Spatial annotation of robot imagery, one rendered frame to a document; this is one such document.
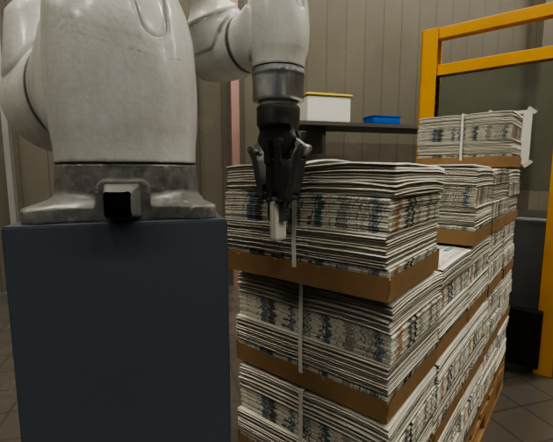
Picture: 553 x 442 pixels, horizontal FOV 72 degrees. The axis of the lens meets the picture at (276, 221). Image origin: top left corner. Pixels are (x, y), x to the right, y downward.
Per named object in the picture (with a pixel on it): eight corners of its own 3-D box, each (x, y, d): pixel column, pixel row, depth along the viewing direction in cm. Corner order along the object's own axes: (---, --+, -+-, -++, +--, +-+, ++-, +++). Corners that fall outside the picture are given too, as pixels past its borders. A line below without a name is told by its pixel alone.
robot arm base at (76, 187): (-4, 231, 30) (-11, 161, 30) (65, 207, 51) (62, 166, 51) (223, 223, 35) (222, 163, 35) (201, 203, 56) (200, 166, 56)
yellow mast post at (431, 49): (407, 338, 240) (421, 30, 216) (412, 333, 247) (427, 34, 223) (422, 342, 234) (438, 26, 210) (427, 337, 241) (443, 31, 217)
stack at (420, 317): (237, 579, 98) (232, 266, 87) (404, 384, 188) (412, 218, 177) (377, 713, 74) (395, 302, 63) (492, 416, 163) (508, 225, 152)
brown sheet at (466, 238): (353, 233, 130) (353, 220, 130) (384, 224, 153) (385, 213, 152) (474, 246, 107) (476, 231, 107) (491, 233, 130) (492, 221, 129)
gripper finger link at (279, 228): (283, 201, 69) (286, 201, 68) (283, 238, 70) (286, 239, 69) (272, 202, 66) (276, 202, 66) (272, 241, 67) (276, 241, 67)
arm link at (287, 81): (274, 80, 71) (274, 112, 72) (240, 69, 64) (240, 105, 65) (315, 71, 65) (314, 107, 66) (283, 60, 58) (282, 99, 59)
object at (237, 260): (225, 267, 84) (224, 248, 83) (298, 247, 106) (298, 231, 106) (282, 280, 74) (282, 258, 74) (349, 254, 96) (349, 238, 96)
